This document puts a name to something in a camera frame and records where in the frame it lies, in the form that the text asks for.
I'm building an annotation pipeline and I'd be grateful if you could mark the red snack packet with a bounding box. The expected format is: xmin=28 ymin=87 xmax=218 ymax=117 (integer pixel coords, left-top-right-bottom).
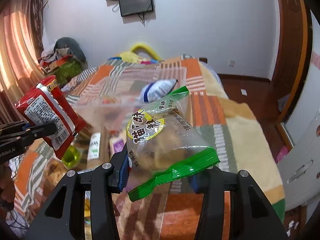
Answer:
xmin=15 ymin=75 xmax=86 ymax=159

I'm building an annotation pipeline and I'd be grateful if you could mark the green pea snack bag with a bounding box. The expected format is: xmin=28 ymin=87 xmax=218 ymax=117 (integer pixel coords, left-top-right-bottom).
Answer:
xmin=61 ymin=145 xmax=82 ymax=170

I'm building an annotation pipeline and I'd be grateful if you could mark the brown cracker pack white label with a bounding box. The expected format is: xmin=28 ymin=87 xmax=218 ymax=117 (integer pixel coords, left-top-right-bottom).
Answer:
xmin=87 ymin=129 xmax=109 ymax=168

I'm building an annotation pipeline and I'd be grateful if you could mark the purple snack packet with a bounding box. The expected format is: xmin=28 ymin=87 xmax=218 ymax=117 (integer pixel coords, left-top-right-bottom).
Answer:
xmin=109 ymin=130 xmax=126 ymax=155

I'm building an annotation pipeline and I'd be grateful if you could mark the green edged pastry bag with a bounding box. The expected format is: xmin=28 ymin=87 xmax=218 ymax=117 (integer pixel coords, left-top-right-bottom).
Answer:
xmin=126 ymin=86 xmax=220 ymax=202

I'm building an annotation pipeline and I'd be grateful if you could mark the blue white snack bag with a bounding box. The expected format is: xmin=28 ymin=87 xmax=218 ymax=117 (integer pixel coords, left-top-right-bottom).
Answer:
xmin=138 ymin=79 xmax=178 ymax=103

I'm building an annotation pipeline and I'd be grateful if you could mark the green gift box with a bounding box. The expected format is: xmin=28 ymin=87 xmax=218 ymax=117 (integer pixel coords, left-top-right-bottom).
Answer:
xmin=49 ymin=59 xmax=82 ymax=87

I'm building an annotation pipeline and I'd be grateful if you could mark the white sticker suitcase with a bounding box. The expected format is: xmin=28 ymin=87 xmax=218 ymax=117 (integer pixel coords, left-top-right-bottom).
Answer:
xmin=278 ymin=114 xmax=320 ymax=211

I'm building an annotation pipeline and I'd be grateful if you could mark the clear plastic storage bin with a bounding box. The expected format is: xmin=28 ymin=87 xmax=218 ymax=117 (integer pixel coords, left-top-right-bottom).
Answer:
xmin=72 ymin=65 xmax=187 ymax=131

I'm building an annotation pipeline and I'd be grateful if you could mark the patchwork striped bedspread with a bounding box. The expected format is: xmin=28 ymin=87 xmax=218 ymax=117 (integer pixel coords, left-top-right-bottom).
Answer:
xmin=7 ymin=54 xmax=285 ymax=239

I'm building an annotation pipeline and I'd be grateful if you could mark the grey plush toy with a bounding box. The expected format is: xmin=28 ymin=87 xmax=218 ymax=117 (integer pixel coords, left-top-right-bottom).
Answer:
xmin=54 ymin=37 xmax=86 ymax=63

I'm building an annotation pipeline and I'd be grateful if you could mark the orange pink curtain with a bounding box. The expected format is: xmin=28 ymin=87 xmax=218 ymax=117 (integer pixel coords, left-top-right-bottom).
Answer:
xmin=1 ymin=0 xmax=44 ymax=124

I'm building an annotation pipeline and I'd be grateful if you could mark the white wardrobe with hearts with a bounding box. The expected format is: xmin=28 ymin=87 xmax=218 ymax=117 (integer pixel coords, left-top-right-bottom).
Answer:
xmin=285 ymin=15 xmax=319 ymax=144

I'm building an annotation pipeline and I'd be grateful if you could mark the yellow plush toy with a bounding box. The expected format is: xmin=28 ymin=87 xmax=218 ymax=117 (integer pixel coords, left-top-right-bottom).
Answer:
xmin=114 ymin=42 xmax=162 ymax=64

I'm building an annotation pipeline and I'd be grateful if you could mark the brown wooden door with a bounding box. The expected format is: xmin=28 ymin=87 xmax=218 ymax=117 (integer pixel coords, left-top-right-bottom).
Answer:
xmin=271 ymin=0 xmax=313 ymax=123

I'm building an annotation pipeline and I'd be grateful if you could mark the wall power socket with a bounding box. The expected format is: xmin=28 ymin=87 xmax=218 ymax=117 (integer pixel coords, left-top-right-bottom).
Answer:
xmin=229 ymin=60 xmax=235 ymax=67

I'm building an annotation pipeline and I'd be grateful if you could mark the small black wall monitor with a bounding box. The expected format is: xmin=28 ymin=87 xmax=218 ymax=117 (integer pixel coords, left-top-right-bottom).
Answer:
xmin=119 ymin=0 xmax=153 ymax=17

